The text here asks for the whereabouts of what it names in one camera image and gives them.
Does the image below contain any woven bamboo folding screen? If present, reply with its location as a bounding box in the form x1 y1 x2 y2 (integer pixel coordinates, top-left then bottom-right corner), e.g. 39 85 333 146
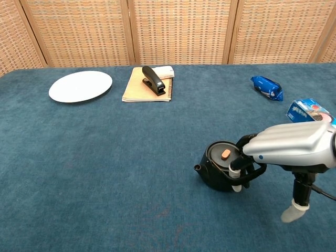
0 0 336 78

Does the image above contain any brown spiral notebook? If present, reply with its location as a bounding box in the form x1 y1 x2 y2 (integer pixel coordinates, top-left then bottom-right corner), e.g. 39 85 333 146
121 67 175 103

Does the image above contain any pink white tissue pack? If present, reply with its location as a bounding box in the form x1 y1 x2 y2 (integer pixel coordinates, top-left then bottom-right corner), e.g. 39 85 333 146
152 65 175 80

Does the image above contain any blue carpet table cover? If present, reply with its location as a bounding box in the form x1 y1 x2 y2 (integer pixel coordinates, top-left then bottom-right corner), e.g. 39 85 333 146
0 62 336 252

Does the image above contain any blue snack packet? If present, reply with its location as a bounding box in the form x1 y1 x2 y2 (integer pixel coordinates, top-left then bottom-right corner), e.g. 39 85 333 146
250 76 285 102

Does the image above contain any black kettle with handle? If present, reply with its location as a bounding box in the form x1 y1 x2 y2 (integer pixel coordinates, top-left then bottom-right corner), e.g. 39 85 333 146
194 139 263 193

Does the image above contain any black stapler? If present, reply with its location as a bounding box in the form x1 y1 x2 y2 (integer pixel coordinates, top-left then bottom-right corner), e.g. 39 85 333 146
142 65 167 96

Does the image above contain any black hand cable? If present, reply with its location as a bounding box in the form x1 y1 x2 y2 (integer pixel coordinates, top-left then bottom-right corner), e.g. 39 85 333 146
311 184 336 202

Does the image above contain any blue Oreo cookie box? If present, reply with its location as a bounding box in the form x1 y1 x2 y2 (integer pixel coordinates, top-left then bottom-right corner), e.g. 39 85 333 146
285 98 336 129

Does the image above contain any white round plate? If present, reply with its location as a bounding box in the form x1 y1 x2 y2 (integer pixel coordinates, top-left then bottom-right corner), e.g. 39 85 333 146
48 70 113 103

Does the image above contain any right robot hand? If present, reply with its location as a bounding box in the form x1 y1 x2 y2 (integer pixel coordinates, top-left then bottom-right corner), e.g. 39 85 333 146
228 121 336 223

